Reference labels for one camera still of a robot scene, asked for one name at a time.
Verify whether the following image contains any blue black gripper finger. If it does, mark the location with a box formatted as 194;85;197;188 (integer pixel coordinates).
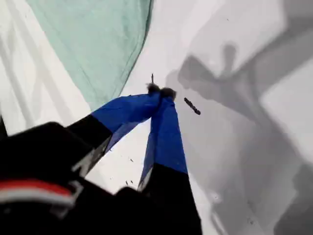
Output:
136;87;203;235
65;83;163;178

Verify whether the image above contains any pale green t-shirt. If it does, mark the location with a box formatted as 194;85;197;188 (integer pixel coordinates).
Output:
26;0;155;116

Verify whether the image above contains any small black sliver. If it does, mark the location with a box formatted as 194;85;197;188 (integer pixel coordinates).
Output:
183;97;201;116

